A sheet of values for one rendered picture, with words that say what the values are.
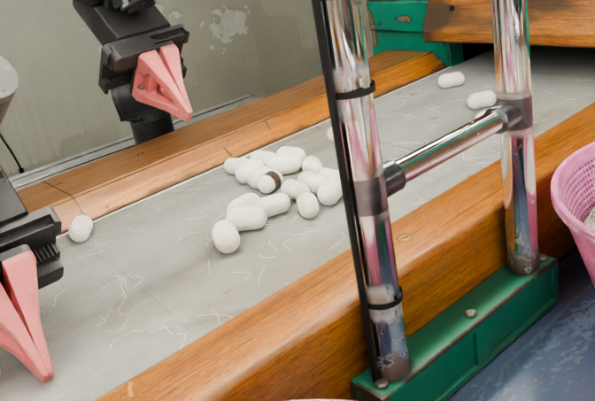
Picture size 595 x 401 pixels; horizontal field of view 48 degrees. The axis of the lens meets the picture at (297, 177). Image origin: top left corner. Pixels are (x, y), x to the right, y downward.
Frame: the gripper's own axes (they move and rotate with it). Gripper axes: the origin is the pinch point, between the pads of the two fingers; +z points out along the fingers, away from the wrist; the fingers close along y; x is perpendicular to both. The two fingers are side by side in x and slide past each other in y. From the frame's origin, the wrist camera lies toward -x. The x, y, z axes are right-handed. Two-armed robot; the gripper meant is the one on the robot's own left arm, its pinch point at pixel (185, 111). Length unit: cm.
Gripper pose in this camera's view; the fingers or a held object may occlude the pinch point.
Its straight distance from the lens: 73.2
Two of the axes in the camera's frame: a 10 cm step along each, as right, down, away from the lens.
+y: 7.5, -3.6, 5.6
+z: 6.0, 7.3, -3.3
